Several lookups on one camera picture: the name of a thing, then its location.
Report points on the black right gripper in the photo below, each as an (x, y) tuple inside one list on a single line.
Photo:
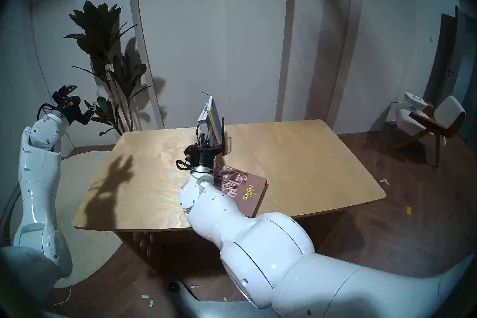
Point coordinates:
[(201, 157)]

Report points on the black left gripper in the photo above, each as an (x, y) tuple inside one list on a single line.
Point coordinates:
[(70, 108)]

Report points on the dark book with yellow mark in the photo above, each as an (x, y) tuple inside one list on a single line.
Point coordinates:
[(203, 118)]

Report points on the large brown HOMES book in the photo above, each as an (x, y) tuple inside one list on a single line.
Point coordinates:
[(249, 192)]

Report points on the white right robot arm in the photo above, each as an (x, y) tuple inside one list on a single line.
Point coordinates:
[(268, 250)]

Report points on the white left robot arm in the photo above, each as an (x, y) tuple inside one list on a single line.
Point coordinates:
[(37, 179)]

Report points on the blue cover book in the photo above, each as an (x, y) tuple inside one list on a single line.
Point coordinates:
[(214, 119)]

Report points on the white plant tag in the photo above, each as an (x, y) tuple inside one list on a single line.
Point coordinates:
[(109, 72)]

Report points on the dark green potted plant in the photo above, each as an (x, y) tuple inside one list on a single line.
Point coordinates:
[(100, 34)]

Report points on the wooden table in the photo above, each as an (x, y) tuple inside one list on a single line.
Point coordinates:
[(305, 164)]

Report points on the round cream rug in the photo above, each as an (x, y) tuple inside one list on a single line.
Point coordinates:
[(85, 246)]

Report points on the black knob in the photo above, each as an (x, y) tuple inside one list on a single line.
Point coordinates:
[(173, 286)]

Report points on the white plastic device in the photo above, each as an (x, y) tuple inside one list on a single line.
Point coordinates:
[(414, 100)]

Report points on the wooden armchair with white cushions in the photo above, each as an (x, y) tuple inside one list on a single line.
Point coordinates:
[(449, 112)]

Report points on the grey door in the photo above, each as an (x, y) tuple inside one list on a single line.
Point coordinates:
[(447, 60)]

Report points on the grey metal base plate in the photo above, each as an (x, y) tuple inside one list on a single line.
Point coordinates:
[(208, 308)]

